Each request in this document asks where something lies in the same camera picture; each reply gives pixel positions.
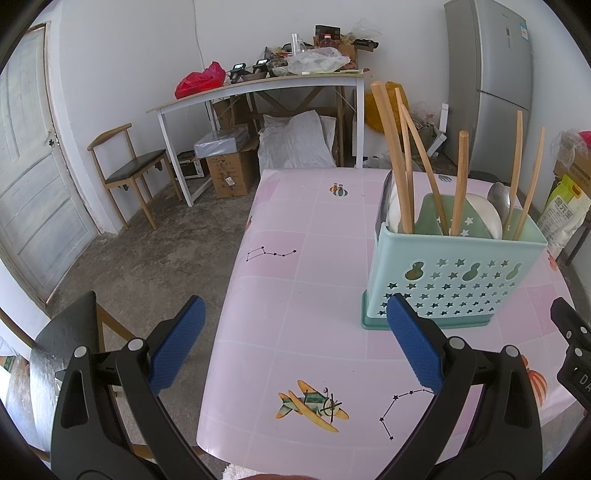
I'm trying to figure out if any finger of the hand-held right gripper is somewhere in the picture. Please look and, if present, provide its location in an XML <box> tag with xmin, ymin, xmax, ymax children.
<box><xmin>549</xmin><ymin>298</ymin><xmax>591</xmax><ymax>349</ymax></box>

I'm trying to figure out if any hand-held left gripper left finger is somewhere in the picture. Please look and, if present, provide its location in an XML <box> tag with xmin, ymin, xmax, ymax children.
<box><xmin>51</xmin><ymin>295</ymin><xmax>218</xmax><ymax>480</ymax></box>

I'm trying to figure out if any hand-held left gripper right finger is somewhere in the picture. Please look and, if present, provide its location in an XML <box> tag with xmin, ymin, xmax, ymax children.
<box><xmin>369</xmin><ymin>293</ymin><xmax>543</xmax><ymax>480</ymax></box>

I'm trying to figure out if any green star-cut utensil holder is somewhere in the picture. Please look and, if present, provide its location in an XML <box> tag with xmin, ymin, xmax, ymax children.
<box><xmin>360</xmin><ymin>193</ymin><xmax>549</xmax><ymax>330</ymax></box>

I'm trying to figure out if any white ceramic spoon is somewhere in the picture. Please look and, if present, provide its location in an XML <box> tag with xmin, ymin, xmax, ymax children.
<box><xmin>387</xmin><ymin>182</ymin><xmax>409</xmax><ymax>234</ymax></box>
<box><xmin>462</xmin><ymin>193</ymin><xmax>504</xmax><ymax>240</ymax></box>

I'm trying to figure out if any grey metal utensil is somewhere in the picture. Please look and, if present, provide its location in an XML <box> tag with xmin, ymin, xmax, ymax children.
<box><xmin>376</xmin><ymin>171</ymin><xmax>394</xmax><ymax>232</ymax></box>

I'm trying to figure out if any silver metal spoon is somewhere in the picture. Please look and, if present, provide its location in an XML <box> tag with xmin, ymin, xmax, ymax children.
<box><xmin>486</xmin><ymin>181</ymin><xmax>512</xmax><ymax>224</ymax></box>

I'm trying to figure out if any white and yellow rice bag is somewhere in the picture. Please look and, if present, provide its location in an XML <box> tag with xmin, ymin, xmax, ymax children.
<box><xmin>537</xmin><ymin>174</ymin><xmax>591</xmax><ymax>259</ymax></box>

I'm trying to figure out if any wooden chair with dark seat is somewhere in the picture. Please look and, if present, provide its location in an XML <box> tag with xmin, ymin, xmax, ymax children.
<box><xmin>4</xmin><ymin>290</ymin><xmax>155</xmax><ymax>462</ymax></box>
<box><xmin>88</xmin><ymin>122</ymin><xmax>183</xmax><ymax>230</ymax></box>

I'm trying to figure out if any white toaster oven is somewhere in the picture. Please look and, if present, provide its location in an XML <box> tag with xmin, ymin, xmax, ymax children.
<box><xmin>177</xmin><ymin>156</ymin><xmax>207</xmax><ymax>181</ymax></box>

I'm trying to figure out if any silver wrapped box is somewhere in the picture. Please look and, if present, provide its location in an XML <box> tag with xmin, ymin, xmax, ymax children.
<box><xmin>193</xmin><ymin>128</ymin><xmax>251</xmax><ymax>158</ymax></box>

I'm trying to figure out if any white wooden door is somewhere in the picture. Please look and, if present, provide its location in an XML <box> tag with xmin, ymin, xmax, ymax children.
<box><xmin>0</xmin><ymin>23</ymin><xmax>100</xmax><ymax>305</ymax></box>

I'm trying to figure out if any narrow white box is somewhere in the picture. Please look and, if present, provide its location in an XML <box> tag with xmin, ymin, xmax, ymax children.
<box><xmin>427</xmin><ymin>104</ymin><xmax>451</xmax><ymax>158</ymax></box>

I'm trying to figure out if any white sack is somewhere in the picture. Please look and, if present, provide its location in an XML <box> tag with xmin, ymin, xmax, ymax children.
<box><xmin>257</xmin><ymin>110</ymin><xmax>337</xmax><ymax>172</ymax></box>

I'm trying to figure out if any yellow plastic bag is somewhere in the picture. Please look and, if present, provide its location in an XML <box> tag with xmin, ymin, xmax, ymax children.
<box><xmin>365</xmin><ymin>82</ymin><xmax>411</xmax><ymax>134</ymax></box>

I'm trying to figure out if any silver refrigerator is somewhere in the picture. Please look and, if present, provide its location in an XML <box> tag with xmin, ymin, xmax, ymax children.
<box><xmin>444</xmin><ymin>0</ymin><xmax>534</xmax><ymax>174</ymax></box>

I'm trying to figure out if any long white table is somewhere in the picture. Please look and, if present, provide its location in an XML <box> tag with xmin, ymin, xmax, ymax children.
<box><xmin>147</xmin><ymin>71</ymin><xmax>372</xmax><ymax>208</ymax></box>

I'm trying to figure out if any clear plastic bag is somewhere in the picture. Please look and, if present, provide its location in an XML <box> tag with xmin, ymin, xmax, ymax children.
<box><xmin>286</xmin><ymin>47</ymin><xmax>352</xmax><ymax>75</ymax></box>

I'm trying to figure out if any brown cardboard box with goods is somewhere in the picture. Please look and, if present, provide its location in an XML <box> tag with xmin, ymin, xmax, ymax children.
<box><xmin>314</xmin><ymin>24</ymin><xmax>358</xmax><ymax>61</ymax></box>

